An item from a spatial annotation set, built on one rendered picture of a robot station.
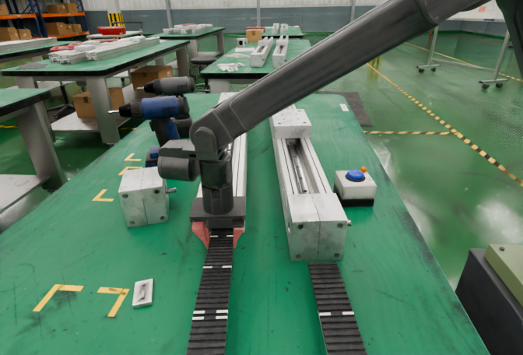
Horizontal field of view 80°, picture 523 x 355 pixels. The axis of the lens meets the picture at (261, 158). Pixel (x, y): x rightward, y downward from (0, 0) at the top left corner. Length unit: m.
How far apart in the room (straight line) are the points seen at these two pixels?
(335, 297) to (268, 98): 0.32
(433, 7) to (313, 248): 0.42
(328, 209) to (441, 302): 0.23
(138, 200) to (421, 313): 0.57
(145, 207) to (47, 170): 1.82
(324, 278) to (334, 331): 0.09
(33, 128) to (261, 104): 2.06
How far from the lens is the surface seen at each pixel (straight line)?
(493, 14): 6.21
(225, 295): 0.54
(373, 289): 0.61
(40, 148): 2.46
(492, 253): 0.73
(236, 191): 0.67
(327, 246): 0.61
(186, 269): 0.63
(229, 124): 0.48
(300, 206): 0.60
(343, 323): 0.51
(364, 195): 0.78
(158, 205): 0.73
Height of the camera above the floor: 1.22
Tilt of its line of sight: 26 degrees down
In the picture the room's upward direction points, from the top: 1 degrees counter-clockwise
